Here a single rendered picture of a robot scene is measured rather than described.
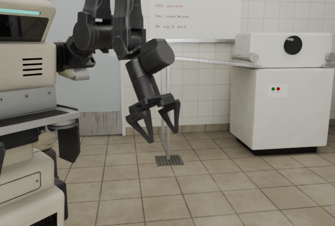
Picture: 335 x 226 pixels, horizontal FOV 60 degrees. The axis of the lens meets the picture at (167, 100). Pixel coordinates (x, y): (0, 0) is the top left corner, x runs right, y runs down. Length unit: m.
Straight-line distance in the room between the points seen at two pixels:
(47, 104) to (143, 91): 0.27
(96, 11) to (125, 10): 0.11
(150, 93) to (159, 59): 0.09
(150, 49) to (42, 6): 0.27
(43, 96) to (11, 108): 0.08
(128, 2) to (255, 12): 3.16
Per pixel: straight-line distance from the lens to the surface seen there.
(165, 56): 0.66
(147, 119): 0.65
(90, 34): 0.79
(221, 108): 3.73
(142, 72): 0.70
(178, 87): 3.53
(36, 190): 0.92
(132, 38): 0.72
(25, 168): 0.88
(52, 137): 1.20
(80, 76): 0.91
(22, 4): 0.75
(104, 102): 3.54
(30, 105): 0.81
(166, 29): 3.46
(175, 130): 0.75
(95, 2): 0.81
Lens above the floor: 1.08
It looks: 11 degrees down
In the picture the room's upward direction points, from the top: straight up
